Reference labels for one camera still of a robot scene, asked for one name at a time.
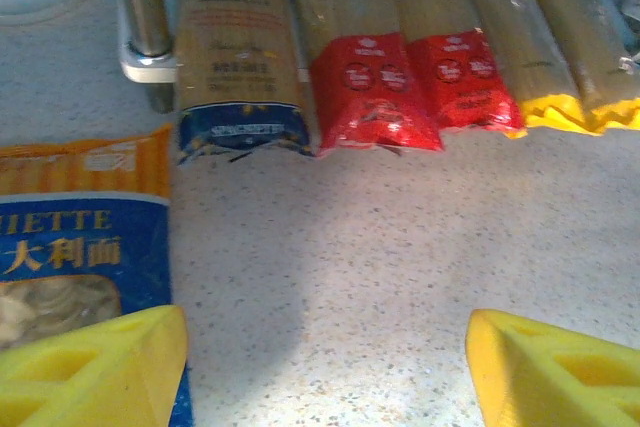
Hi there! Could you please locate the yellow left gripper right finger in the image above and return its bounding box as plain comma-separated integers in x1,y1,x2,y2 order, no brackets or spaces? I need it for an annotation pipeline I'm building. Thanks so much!
464,309,640,427

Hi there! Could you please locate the red spaghetti pack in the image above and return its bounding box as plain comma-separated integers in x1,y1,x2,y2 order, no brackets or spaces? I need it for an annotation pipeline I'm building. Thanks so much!
279,0,445,158
379,0,526,134

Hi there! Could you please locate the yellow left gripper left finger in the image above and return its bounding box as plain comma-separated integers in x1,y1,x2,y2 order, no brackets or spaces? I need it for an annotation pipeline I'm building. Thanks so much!
0,304,190,427

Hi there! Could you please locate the dark blue spaghetti pack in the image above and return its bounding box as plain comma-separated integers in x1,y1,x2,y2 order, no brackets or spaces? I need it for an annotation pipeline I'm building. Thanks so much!
172,0,316,166

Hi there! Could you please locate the yellow spaghetti pack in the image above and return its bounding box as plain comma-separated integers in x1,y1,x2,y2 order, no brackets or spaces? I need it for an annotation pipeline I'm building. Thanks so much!
449,0,609,141
514,0,640,131

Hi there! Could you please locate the blue and yellow pasta bag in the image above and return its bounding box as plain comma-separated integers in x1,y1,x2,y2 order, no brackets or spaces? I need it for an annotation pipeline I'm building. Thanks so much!
0,124,195,427

